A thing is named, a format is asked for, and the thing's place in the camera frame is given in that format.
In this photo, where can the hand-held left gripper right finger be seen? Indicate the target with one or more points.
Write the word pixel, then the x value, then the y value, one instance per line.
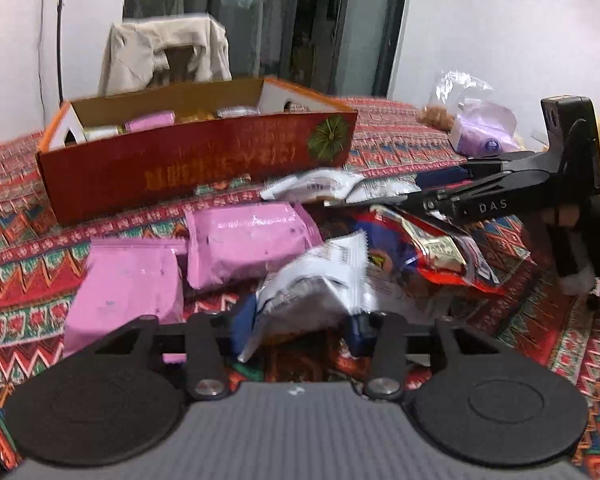
pixel 360 335

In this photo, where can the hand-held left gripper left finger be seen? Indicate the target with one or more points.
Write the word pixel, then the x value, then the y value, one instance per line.
pixel 242 325

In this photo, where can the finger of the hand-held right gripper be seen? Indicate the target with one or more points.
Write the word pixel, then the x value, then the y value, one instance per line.
pixel 430 199
pixel 445 177

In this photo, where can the white snack packet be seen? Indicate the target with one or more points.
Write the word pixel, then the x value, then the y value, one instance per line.
pixel 305 285
pixel 385 189
pixel 310 185
pixel 410 302

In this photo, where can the small gold snack packet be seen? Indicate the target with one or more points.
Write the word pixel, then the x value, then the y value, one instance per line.
pixel 437 250

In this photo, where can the red snack packet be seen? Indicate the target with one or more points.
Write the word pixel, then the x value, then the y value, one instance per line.
pixel 395 255

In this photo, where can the pink snack packet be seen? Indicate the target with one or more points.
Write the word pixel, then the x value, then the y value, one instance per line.
pixel 150 121
pixel 125 285
pixel 250 240

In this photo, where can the red cardboard box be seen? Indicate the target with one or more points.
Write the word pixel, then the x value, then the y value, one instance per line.
pixel 180 170

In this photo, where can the silver snack packet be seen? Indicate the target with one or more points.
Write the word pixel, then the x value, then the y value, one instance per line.
pixel 237 110

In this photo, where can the purple tissue pack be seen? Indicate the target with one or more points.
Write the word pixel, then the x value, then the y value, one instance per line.
pixel 485 130

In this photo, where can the clear plastic bag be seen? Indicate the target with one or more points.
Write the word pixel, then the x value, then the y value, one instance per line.
pixel 460 87

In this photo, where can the sliding glass door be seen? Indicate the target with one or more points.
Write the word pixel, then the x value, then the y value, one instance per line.
pixel 370 20

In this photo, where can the dark wooden chair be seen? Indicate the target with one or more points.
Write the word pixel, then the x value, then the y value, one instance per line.
pixel 177 65

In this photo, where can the beige jacket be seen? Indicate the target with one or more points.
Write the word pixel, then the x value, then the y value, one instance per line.
pixel 130 55

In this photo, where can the studio light on stand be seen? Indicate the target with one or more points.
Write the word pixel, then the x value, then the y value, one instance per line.
pixel 60 35

